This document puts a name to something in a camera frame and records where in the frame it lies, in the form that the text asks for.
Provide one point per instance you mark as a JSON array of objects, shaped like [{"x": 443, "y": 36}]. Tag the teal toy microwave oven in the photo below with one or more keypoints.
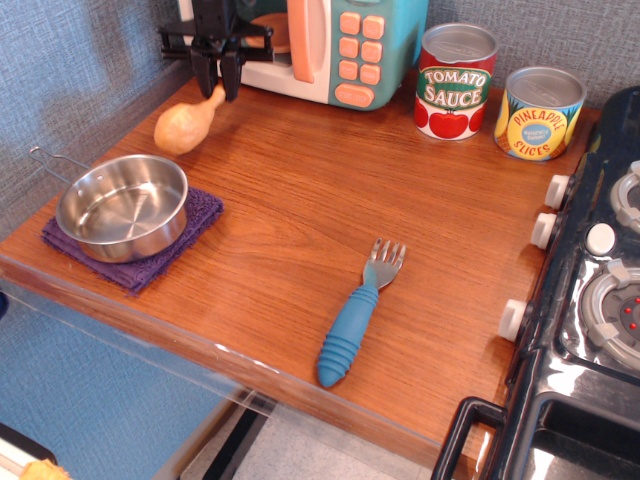
[{"x": 350, "y": 54}]

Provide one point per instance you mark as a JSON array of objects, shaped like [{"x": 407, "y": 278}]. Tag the pineapple slices can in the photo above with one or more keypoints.
[{"x": 539, "y": 112}]

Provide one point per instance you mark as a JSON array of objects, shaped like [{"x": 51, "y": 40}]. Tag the purple folded cloth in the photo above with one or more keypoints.
[{"x": 203, "y": 210}]

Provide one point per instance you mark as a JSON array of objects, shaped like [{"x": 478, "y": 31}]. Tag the blue handled fork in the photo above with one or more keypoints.
[{"x": 343, "y": 341}]

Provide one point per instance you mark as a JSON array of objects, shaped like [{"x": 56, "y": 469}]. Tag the white stove knob front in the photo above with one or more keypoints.
[{"x": 511, "y": 319}]

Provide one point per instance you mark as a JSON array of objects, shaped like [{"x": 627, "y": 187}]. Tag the orange toy chicken drumstick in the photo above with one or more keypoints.
[{"x": 180, "y": 129}]

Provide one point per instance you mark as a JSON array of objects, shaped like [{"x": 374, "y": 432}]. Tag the orange object bottom left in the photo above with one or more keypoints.
[{"x": 43, "y": 470}]

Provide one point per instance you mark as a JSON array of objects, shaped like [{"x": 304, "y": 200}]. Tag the stainless steel pot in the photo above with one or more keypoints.
[{"x": 122, "y": 210}]

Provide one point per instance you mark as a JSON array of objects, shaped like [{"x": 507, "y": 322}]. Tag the white stove knob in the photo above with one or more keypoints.
[
  {"x": 556, "y": 191},
  {"x": 542, "y": 230},
  {"x": 511, "y": 319}
]

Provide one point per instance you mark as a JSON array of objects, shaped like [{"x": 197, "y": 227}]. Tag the black toy stove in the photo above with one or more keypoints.
[{"x": 572, "y": 406}]

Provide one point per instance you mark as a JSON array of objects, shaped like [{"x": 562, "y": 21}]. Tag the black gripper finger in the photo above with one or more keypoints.
[
  {"x": 204, "y": 67},
  {"x": 231, "y": 71}
]

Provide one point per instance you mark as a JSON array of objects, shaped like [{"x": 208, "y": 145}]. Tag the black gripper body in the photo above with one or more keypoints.
[{"x": 217, "y": 31}]

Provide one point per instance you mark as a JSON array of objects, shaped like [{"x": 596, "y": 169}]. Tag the tomato sauce can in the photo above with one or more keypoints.
[{"x": 455, "y": 73}]

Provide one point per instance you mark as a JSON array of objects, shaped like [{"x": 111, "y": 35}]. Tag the white stove knob rear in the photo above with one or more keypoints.
[{"x": 556, "y": 191}]

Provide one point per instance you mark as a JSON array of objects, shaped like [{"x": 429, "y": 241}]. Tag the white stove knob middle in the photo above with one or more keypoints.
[{"x": 542, "y": 230}]

